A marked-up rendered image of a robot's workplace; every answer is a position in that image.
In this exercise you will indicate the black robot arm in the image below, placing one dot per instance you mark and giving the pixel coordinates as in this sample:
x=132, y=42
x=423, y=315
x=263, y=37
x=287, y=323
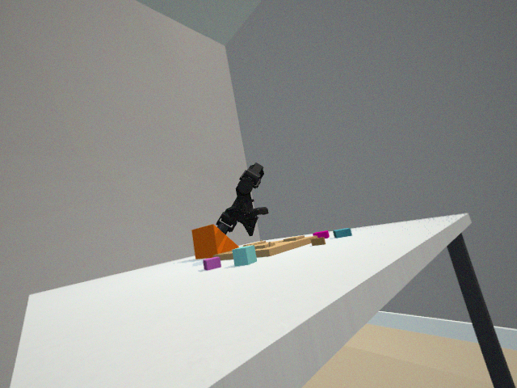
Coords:
x=249, y=179

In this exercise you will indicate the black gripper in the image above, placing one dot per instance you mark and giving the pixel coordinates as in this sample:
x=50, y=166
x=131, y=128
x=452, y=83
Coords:
x=249, y=219

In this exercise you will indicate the magenta square block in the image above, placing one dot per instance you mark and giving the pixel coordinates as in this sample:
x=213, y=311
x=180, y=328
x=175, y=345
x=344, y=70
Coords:
x=324, y=234

